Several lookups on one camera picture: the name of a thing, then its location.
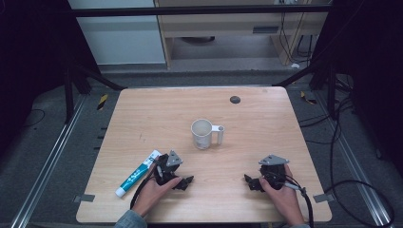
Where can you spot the black horizontal frame bar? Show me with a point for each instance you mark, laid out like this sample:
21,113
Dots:
190,11

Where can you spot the small white round object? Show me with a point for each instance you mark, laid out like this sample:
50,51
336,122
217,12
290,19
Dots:
295,66

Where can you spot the dark curtain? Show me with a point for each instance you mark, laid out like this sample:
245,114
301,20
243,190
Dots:
374,63
31,63

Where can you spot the dark round table grommet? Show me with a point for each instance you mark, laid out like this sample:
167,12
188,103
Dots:
235,99

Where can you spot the yellow black tape strip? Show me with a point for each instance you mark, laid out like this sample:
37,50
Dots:
308,98
102,102

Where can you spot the teal and white toothpaste tube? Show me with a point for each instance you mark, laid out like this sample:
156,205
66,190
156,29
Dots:
134,175

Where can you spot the black metal stand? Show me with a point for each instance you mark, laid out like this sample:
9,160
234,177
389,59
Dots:
68,95
331,91

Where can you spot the white cabinet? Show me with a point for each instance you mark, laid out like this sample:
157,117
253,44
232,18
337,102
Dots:
120,41

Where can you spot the white cup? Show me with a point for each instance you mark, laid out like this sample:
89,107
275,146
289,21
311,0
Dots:
201,134

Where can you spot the light wooden desk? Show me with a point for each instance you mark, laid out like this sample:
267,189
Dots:
221,25

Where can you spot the grey metal table bracket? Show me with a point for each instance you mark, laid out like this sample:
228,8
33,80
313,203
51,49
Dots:
84,198
323,198

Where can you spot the person's right hand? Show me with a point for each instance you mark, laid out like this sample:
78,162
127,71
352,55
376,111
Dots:
285,199

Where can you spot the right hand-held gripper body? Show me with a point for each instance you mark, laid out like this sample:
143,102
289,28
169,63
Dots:
273,172

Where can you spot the person's left hand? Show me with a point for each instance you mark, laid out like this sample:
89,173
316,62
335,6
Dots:
152,194

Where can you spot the aluminium floor rail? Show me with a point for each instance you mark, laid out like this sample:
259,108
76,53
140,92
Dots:
358,177
47,164

